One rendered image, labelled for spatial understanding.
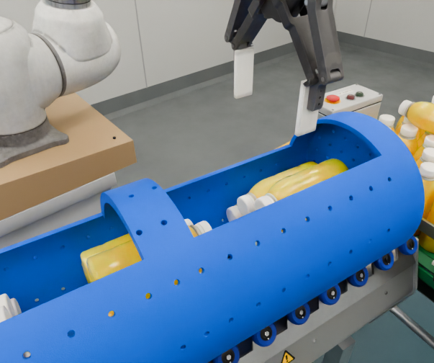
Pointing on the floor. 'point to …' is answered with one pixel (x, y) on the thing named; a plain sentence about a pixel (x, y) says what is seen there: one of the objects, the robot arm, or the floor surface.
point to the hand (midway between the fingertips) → (271, 105)
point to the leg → (340, 351)
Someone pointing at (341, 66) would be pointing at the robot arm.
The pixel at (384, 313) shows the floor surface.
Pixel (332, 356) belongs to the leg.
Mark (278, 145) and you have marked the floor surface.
